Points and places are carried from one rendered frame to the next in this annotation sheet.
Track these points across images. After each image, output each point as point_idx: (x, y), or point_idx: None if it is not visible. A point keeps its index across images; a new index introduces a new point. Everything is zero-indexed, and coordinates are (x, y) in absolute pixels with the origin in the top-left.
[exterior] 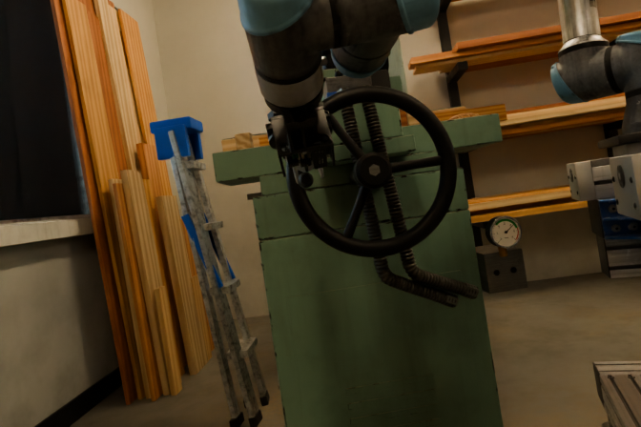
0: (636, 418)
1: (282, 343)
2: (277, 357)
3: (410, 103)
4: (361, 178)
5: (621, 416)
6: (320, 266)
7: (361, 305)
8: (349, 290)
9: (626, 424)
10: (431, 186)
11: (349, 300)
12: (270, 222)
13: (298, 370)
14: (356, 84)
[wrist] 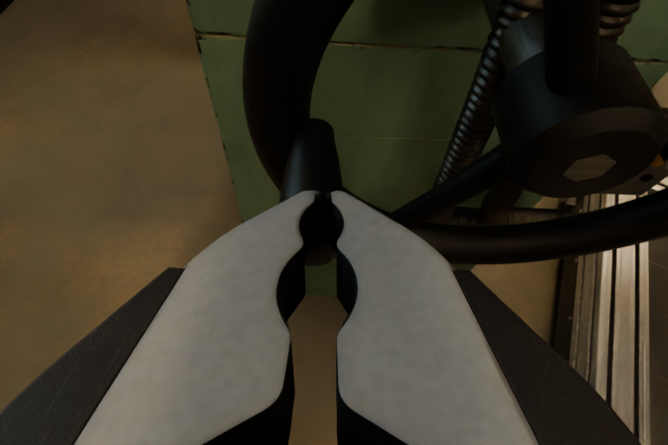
0: (616, 266)
1: (244, 175)
2: (235, 185)
3: None
4: (524, 179)
5: (602, 257)
6: (325, 100)
7: (377, 158)
8: (366, 140)
9: (602, 272)
10: (649, 0)
11: (361, 151)
12: (221, 0)
13: (263, 200)
14: None
